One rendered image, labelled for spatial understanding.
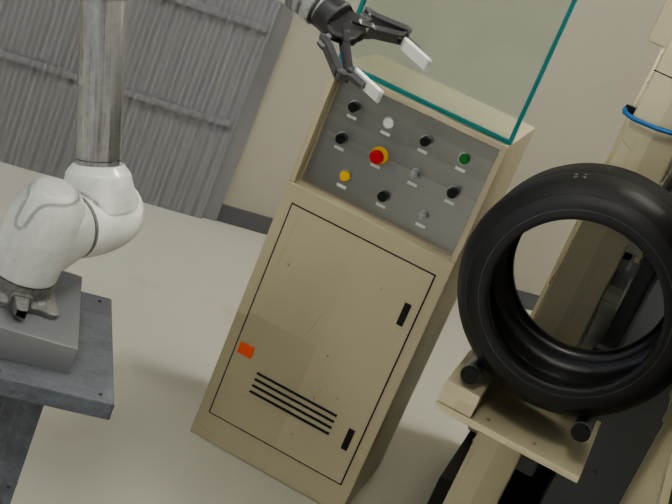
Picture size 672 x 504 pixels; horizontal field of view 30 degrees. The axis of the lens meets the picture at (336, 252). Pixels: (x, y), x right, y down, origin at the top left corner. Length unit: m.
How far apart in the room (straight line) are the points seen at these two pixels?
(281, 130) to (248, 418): 2.00
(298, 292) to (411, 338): 0.37
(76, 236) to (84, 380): 0.31
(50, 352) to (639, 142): 1.46
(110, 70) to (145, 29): 2.52
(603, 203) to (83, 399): 1.19
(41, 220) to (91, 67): 0.38
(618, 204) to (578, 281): 0.48
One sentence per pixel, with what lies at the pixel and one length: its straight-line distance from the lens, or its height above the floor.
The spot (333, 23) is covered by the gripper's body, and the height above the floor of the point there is 1.60.
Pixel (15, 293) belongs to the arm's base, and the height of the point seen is 0.77.
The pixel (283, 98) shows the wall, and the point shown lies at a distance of 5.56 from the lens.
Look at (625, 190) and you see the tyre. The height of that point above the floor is 1.44.
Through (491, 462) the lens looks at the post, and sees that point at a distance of 3.39.
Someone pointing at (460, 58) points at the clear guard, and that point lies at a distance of 3.50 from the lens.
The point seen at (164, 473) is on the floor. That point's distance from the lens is 3.80.
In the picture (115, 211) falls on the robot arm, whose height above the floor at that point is 0.95.
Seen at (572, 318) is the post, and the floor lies 1.01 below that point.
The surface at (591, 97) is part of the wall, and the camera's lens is 5.93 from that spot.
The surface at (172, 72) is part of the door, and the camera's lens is 5.43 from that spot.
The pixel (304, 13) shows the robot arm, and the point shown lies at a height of 1.59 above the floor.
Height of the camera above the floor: 2.03
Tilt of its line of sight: 20 degrees down
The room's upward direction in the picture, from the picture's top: 23 degrees clockwise
